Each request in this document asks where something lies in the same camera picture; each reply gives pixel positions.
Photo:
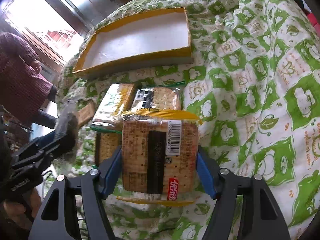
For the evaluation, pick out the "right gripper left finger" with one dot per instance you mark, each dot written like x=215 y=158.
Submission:
x=57 y=217

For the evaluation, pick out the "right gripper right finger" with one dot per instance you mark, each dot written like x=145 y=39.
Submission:
x=261 y=217

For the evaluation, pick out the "small tan biscuit pack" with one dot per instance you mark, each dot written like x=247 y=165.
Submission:
x=86 y=114

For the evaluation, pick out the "green square cracker pack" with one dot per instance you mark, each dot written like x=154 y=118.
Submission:
x=106 y=142

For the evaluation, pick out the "yellow wafer cracker pack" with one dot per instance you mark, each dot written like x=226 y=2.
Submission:
x=118 y=99

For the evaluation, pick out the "yellow square cracker pack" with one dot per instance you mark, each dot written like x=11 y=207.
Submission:
x=159 y=153

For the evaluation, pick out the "round cracker green pack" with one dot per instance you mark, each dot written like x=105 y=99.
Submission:
x=162 y=98

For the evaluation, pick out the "person in maroon sweater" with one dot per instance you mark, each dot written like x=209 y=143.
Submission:
x=23 y=88

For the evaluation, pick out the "green white patterned quilt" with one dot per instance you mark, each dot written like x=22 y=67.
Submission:
x=254 y=83

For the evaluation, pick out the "yellow cardboard tray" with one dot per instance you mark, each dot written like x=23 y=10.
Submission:
x=146 y=39

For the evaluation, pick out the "red cushion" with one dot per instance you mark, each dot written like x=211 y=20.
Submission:
x=314 y=22

